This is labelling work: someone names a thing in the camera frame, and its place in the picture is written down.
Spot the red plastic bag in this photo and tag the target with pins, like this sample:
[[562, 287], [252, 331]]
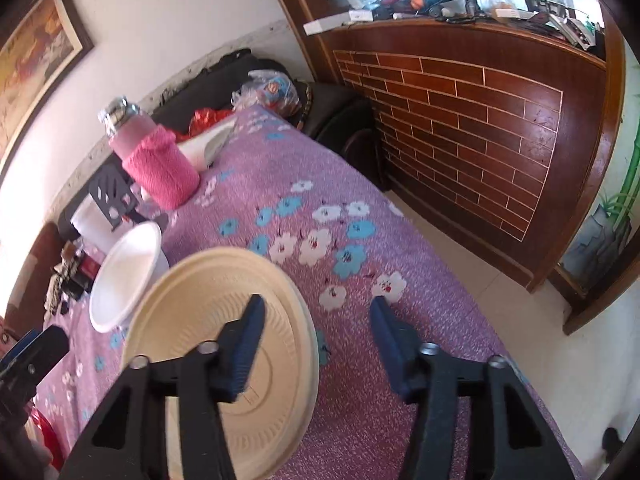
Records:
[[205, 119]]

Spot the wooden brick-pattern cabinet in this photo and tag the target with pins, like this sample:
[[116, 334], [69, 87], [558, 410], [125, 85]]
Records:
[[475, 125]]

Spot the purple floral tablecloth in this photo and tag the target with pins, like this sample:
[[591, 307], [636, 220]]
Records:
[[325, 200]]

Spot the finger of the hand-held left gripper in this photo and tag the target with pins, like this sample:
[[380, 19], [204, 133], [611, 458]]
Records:
[[40, 355]]

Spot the black slotted spatula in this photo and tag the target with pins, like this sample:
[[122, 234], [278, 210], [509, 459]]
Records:
[[112, 195]]

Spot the small white bowl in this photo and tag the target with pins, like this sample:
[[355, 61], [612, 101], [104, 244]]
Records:
[[122, 275]]

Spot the framed painting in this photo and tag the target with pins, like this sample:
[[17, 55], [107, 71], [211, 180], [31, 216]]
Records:
[[30, 65]]

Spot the large red glass plate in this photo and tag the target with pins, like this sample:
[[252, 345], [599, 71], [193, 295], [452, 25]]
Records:
[[47, 435]]

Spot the clear plastic bag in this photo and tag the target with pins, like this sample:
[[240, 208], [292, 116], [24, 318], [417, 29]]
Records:
[[270, 90]]

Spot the white plastic cup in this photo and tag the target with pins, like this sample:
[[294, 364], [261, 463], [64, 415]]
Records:
[[200, 147]]

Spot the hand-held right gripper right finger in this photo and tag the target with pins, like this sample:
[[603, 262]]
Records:
[[387, 352]]

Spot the white flat box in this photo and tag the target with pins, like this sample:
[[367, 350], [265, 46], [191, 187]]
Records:
[[335, 22]]

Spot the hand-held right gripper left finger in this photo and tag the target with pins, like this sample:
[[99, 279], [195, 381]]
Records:
[[247, 352]]

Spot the black pump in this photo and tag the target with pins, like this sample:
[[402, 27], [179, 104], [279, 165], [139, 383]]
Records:
[[72, 286]]

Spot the black sofa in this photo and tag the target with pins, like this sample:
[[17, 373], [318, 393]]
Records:
[[340, 115]]

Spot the pink bottle with knit sleeve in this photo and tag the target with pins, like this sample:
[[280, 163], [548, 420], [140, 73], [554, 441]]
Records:
[[155, 165]]

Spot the cream ribbed bowl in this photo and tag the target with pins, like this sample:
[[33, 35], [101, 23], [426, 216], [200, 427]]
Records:
[[210, 290]]

